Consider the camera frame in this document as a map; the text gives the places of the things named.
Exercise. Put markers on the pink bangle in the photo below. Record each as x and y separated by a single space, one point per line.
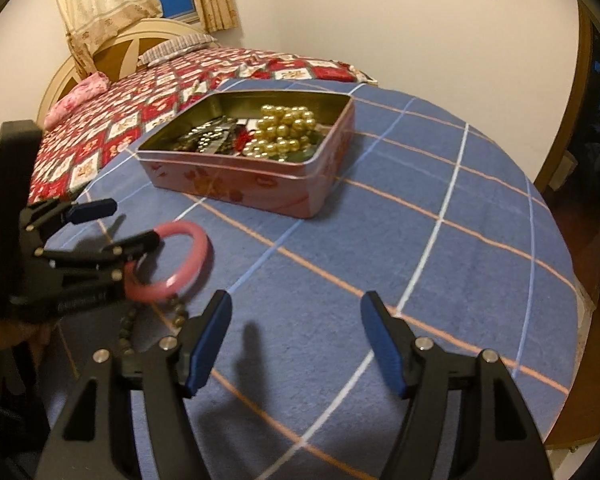
200 255

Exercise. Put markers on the cream wooden headboard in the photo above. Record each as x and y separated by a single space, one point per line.
125 42

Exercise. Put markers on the green jade bangle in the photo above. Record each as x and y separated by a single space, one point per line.
305 155

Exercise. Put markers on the pink pillow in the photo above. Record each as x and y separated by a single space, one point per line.
75 97

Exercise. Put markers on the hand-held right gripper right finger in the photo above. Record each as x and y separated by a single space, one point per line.
385 345

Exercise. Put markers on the person's left hand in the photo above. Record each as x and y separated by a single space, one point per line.
10 335

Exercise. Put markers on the blue plaid tablecloth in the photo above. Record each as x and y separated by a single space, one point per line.
430 260

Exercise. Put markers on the pink floral tin box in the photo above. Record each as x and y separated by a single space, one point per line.
260 192

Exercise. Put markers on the wide cream patterned curtain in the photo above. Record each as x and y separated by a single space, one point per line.
100 5

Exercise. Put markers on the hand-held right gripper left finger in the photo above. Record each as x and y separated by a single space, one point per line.
207 345

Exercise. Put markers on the red patchwork bedspread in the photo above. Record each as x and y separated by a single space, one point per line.
145 90

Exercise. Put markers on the wooden door frame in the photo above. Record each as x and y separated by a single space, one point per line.
575 110

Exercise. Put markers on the striped pillow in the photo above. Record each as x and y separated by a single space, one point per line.
180 47

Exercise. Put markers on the silver mesh band watch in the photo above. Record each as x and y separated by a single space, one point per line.
217 146

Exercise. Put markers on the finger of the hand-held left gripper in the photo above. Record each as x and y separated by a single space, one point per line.
125 247
90 210

